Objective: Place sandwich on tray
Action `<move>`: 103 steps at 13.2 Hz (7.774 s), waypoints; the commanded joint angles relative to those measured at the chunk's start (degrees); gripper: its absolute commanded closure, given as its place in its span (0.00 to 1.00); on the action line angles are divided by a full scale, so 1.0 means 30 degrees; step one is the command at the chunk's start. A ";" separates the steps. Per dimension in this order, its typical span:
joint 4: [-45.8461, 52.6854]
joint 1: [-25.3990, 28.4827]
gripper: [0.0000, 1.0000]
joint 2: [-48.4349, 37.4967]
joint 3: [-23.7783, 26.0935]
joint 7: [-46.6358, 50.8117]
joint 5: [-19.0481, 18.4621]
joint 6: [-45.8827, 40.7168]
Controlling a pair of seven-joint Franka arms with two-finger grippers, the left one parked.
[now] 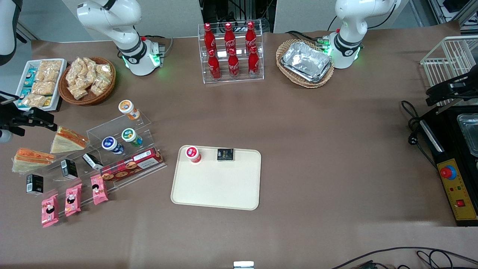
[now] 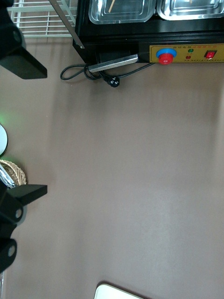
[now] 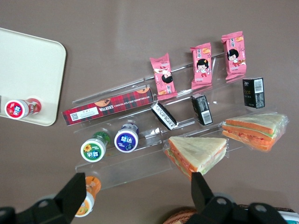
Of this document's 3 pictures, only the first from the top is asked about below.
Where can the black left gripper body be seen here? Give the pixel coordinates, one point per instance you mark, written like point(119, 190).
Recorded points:
point(461, 85)

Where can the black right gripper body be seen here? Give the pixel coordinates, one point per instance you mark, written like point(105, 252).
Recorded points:
point(11, 117)

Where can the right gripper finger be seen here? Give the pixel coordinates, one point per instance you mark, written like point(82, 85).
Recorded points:
point(39, 114)
point(46, 125)

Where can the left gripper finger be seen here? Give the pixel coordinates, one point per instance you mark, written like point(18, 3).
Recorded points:
point(442, 101)
point(438, 90)

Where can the triangle sandwich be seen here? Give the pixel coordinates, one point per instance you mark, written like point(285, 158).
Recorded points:
point(69, 141)
point(31, 160)

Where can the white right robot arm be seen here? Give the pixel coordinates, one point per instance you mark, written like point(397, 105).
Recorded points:
point(130, 22)

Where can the shiny metal tray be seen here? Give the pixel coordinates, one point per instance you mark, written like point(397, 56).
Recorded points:
point(469, 132)

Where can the aluminium foil tray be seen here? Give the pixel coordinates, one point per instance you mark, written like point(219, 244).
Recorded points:
point(315, 79)
point(306, 59)

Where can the cream plastic serving tray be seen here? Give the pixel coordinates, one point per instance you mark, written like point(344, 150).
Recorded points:
point(216, 186)

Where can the white rectangular dish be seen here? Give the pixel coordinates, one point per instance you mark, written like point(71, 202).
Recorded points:
point(37, 108)

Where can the beige cracker packet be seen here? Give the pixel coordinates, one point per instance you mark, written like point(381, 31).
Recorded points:
point(43, 88)
point(47, 76)
point(33, 100)
point(51, 65)

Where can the yellow snack packet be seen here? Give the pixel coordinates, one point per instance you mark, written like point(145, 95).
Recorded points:
point(48, 101)

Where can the blue snack packet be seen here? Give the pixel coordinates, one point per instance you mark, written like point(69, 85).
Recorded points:
point(25, 92)
point(21, 103)
point(29, 81)
point(30, 73)

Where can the black sealing machine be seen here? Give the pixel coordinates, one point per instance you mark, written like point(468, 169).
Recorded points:
point(448, 130)

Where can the clear bag of puffs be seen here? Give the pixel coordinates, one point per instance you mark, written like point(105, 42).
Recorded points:
point(77, 91)
point(74, 70)
point(89, 64)
point(100, 86)
point(104, 71)
point(87, 79)

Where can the round brown wicker basket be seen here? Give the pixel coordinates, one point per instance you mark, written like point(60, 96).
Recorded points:
point(86, 101)

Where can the small black snack box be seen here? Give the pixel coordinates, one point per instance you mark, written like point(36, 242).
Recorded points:
point(225, 154)
point(34, 184)
point(92, 161)
point(69, 169)

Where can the blue lid yoghurt cup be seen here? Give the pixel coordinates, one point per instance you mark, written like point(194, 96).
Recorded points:
point(109, 143)

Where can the clear acrylic display stand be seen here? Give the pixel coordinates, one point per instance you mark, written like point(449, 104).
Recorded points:
point(112, 124)

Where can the red emergency stop button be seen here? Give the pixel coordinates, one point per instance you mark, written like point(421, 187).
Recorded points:
point(448, 172)

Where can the pink snack packet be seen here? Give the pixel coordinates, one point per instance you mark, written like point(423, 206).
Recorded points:
point(99, 189)
point(49, 210)
point(73, 200)

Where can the orange lid yoghurt cup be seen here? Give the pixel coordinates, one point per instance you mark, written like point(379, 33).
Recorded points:
point(127, 107)

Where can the green lid yoghurt cup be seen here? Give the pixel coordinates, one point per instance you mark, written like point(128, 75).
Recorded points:
point(129, 134)

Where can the yellow control panel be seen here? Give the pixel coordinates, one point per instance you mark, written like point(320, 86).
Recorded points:
point(461, 190)

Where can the long red cookie box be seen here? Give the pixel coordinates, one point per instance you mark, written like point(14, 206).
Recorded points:
point(130, 166)

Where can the oval light wicker basket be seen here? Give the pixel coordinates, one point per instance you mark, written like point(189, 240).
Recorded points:
point(308, 85)

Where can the red lid yoghurt cup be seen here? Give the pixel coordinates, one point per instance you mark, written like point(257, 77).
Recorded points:
point(192, 152)

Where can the red cola bottle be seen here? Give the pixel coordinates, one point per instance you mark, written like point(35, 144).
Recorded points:
point(233, 65)
point(229, 37)
point(250, 36)
point(253, 63)
point(214, 67)
point(209, 39)

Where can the clear acrylic bottle rack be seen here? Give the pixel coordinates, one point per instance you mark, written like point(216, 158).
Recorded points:
point(241, 79)

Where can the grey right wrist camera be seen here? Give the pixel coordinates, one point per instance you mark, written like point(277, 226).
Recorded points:
point(4, 136)

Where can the aluminium frame rack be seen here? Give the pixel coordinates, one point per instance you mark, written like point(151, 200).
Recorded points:
point(452, 9)

